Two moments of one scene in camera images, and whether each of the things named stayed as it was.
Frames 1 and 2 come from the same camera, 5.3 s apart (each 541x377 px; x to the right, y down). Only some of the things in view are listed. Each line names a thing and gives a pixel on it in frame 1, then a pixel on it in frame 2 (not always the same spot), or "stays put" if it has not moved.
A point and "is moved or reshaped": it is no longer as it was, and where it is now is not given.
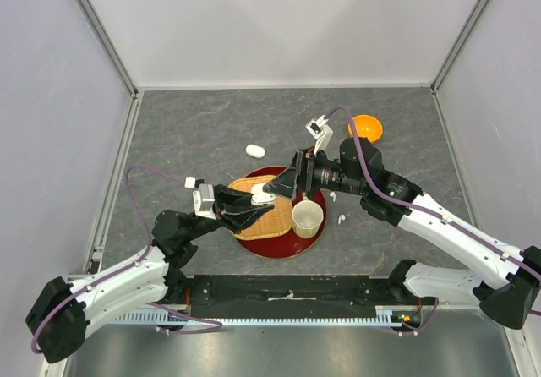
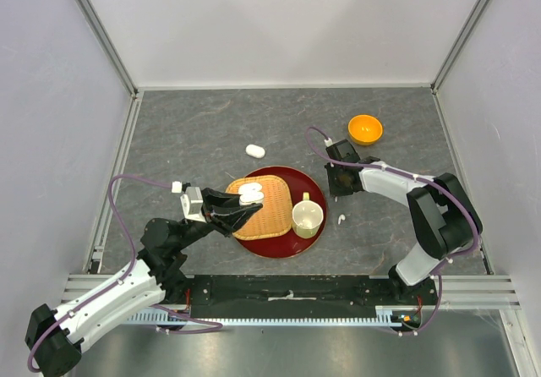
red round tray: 289,244 stays put
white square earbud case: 259,197 is moved or reshaped
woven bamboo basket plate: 276,221 stays put
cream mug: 307,217 stays put
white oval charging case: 254,150 stays put
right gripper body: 306,162 -> 336,184
